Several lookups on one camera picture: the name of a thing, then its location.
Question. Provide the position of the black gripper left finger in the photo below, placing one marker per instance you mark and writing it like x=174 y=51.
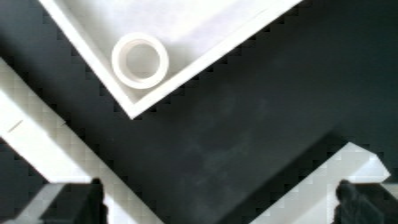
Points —
x=66 y=204

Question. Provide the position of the white square tabletop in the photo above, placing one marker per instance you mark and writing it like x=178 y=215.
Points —
x=151 y=40

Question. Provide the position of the white obstacle fence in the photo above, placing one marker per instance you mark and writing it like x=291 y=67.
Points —
x=53 y=150

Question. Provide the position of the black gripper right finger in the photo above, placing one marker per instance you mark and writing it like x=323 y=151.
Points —
x=368 y=203

